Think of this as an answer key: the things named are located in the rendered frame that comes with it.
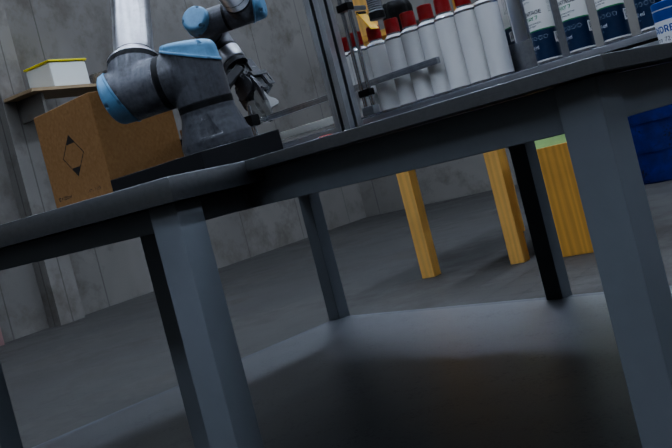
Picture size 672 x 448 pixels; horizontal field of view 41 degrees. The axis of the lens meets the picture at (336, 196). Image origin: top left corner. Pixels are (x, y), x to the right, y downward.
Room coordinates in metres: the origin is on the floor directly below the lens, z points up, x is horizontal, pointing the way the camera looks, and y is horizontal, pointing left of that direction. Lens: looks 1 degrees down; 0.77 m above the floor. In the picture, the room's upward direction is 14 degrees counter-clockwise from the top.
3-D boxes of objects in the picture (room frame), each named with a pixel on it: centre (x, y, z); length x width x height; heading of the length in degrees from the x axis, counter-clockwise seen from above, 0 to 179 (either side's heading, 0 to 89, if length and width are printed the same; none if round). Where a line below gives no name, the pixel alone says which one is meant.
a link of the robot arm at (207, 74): (1.88, 0.23, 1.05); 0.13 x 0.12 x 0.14; 77
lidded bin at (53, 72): (8.98, 2.38, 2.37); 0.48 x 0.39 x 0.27; 146
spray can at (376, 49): (2.13, -0.18, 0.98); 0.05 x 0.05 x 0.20
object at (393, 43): (2.09, -0.22, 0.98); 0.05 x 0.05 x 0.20
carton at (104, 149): (2.44, 0.56, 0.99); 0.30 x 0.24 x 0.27; 45
